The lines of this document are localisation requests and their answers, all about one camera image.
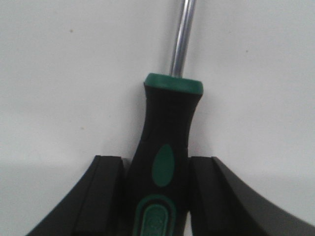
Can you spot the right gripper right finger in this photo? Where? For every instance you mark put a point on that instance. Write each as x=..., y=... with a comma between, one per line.
x=223, y=205

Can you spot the green black screwdriver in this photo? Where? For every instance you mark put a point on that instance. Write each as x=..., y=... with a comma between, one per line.
x=157, y=181

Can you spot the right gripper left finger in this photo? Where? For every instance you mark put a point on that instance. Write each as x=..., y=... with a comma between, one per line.
x=91, y=208

